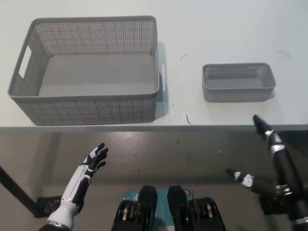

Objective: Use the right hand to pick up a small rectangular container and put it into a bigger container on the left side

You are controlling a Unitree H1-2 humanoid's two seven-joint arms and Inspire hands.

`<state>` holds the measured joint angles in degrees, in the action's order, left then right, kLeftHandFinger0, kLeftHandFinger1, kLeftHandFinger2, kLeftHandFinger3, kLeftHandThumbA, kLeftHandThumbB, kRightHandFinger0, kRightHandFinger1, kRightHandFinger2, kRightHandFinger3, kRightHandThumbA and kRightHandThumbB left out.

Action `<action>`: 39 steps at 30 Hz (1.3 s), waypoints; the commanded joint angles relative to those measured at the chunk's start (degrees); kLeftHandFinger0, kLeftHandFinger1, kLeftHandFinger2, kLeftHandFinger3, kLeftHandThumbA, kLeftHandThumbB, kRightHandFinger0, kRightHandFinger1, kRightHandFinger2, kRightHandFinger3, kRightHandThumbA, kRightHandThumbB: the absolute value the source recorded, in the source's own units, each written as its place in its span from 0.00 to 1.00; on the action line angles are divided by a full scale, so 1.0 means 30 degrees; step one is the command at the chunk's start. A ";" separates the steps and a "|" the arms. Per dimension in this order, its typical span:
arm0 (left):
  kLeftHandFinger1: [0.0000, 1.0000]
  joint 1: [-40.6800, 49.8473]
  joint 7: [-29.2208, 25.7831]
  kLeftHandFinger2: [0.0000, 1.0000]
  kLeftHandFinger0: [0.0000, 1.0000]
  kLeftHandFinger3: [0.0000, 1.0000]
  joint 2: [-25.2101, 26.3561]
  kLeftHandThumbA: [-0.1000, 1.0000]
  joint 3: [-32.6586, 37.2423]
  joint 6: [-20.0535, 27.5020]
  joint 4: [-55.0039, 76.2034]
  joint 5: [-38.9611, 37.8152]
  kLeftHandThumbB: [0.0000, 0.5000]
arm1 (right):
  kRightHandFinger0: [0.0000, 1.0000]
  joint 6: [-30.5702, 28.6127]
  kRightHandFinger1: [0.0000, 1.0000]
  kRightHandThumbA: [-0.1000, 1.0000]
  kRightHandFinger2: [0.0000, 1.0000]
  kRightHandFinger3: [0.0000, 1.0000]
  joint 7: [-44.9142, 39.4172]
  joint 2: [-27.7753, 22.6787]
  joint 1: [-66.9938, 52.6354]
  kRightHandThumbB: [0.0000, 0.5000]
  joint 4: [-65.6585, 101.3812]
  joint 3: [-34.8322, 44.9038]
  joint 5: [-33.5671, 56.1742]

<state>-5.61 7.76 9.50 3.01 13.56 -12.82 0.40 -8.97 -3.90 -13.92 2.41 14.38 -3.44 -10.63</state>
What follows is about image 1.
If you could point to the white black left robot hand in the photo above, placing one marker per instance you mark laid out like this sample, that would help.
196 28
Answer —
83 170

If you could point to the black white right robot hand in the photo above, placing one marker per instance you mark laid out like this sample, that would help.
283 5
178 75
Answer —
286 166

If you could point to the small grey perforated basket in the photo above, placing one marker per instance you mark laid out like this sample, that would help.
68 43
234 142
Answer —
238 83

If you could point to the black floor tape patch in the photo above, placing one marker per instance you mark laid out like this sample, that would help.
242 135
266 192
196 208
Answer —
272 204
49 204

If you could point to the black table leg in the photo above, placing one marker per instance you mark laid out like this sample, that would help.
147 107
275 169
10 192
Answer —
16 186

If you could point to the large grey perforated basket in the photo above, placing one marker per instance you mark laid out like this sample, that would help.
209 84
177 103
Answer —
96 72

